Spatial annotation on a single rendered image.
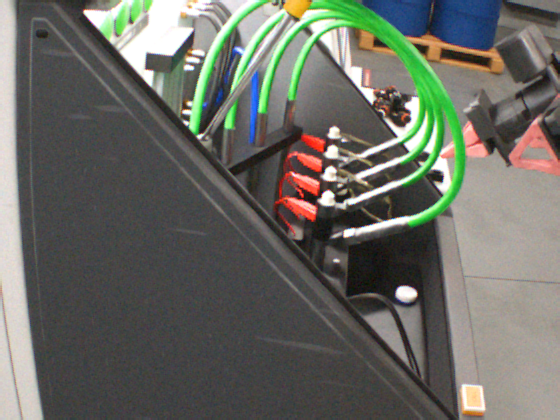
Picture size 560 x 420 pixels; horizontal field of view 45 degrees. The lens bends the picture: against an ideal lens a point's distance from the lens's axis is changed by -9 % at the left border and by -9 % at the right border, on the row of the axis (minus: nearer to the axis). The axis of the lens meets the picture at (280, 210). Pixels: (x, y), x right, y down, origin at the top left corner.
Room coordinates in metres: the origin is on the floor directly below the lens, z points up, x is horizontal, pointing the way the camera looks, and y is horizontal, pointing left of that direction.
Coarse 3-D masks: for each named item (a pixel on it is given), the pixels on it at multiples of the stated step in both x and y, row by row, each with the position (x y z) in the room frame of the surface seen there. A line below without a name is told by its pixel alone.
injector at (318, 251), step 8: (320, 208) 0.93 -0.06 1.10; (328, 208) 0.93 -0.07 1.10; (320, 216) 0.93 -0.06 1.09; (328, 216) 0.93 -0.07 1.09; (320, 224) 0.93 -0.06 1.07; (328, 224) 0.93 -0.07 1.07; (312, 232) 0.94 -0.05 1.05; (320, 232) 0.93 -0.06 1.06; (328, 232) 0.93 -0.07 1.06; (336, 232) 0.94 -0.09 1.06; (344, 232) 0.94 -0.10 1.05; (312, 240) 0.93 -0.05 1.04; (320, 240) 0.92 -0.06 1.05; (328, 240) 0.93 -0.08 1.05; (336, 240) 0.93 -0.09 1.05; (312, 248) 0.94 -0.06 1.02; (320, 248) 0.93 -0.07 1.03; (312, 256) 0.93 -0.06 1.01; (320, 256) 0.93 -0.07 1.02; (320, 264) 0.93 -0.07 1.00
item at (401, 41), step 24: (264, 0) 0.90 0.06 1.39; (336, 0) 0.86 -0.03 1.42; (384, 24) 0.84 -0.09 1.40; (216, 48) 0.93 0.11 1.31; (408, 48) 0.82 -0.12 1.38; (432, 72) 0.81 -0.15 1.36; (192, 120) 0.94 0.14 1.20; (456, 120) 0.80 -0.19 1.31; (456, 144) 0.79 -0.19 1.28; (456, 168) 0.79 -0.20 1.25; (456, 192) 0.79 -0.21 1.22; (432, 216) 0.80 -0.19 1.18
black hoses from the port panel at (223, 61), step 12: (216, 0) 1.24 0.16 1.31; (204, 12) 1.14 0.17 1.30; (216, 12) 1.19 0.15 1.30; (228, 12) 1.23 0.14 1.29; (216, 24) 1.15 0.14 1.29; (228, 48) 1.19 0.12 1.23; (204, 60) 1.19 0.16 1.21; (228, 60) 1.22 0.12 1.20; (216, 72) 1.14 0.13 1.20; (216, 84) 1.14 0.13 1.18; (216, 96) 1.17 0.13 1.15; (204, 120) 1.13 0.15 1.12; (204, 132) 1.14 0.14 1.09; (216, 156) 1.13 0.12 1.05
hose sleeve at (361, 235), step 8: (408, 216) 0.82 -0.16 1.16; (376, 224) 0.83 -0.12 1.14; (384, 224) 0.82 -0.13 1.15; (392, 224) 0.81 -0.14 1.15; (400, 224) 0.81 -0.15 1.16; (408, 224) 0.81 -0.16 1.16; (360, 232) 0.83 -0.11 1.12; (368, 232) 0.82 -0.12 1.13; (376, 232) 0.82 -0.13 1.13; (384, 232) 0.82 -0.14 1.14; (392, 232) 0.81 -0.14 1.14; (360, 240) 0.83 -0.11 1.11; (368, 240) 0.83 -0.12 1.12
